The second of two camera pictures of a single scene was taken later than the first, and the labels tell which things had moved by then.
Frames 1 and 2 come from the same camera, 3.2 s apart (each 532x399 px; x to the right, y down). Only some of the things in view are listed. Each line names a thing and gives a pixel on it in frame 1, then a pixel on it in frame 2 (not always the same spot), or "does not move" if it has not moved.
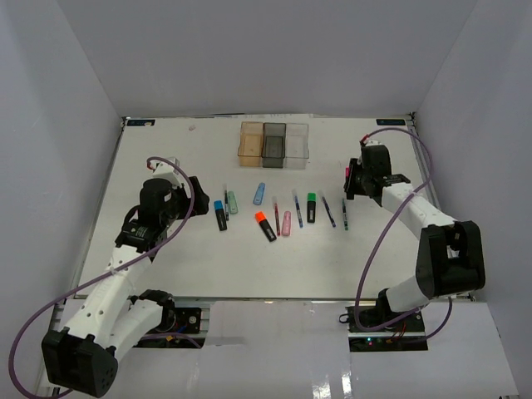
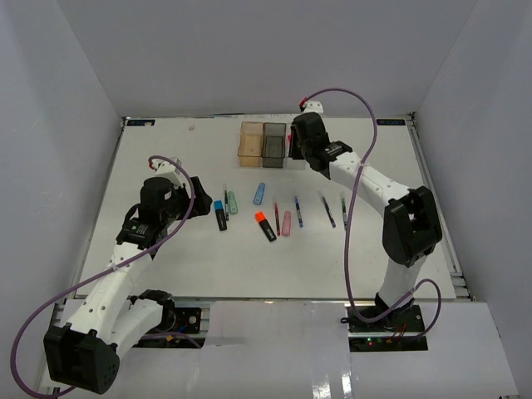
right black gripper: (355, 165) to (294, 153)
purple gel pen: (328, 212) does not move
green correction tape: (233, 204) does not move
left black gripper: (201, 199) does not move
